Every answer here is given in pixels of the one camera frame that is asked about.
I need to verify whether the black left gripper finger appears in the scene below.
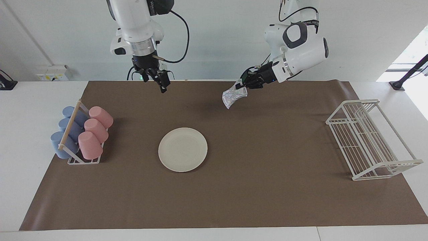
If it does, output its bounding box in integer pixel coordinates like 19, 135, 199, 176
240, 67, 259, 81
236, 80, 263, 89

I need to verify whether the cream round plate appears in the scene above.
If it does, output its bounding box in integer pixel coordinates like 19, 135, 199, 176
158, 127, 208, 172

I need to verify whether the pink cup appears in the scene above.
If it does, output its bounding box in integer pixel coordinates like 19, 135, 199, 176
84, 118, 109, 144
89, 106, 114, 129
78, 131, 104, 160

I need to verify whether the blue cup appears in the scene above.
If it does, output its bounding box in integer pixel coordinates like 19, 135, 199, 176
50, 131, 80, 159
58, 118, 84, 143
62, 106, 89, 128

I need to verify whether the cup holder with wooden dowel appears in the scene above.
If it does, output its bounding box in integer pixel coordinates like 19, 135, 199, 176
58, 99, 109, 165

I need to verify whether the brown table mat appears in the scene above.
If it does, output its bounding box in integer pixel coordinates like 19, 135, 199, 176
19, 80, 428, 231

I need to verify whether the black table clamp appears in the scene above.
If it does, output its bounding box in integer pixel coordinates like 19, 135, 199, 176
0, 69, 18, 91

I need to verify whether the black right base cable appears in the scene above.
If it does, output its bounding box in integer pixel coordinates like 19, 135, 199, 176
126, 65, 142, 81

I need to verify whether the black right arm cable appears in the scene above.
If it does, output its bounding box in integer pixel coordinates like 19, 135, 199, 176
152, 10, 190, 64

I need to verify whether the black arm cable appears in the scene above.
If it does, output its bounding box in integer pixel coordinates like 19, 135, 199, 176
152, 10, 190, 64
279, 0, 320, 24

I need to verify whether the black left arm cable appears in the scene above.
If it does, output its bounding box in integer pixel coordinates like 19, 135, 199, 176
279, 0, 320, 24

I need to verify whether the white wall socket box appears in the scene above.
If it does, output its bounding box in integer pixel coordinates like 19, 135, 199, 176
36, 65, 70, 81

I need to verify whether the white wire rack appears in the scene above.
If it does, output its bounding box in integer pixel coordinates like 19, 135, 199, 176
326, 99, 424, 181

